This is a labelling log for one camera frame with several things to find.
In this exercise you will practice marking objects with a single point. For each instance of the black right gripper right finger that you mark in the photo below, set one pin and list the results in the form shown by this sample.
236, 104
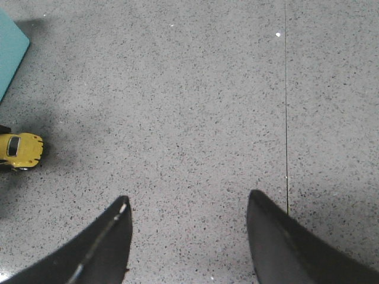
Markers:
283, 251

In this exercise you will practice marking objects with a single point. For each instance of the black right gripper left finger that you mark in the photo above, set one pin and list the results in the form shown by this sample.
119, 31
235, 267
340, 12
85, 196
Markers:
98, 254

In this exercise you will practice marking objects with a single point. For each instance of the yellow beetle toy car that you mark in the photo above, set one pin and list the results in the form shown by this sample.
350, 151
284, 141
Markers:
21, 151

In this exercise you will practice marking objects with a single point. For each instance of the light blue storage box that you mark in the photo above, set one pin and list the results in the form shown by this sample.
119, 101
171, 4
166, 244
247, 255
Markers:
14, 44

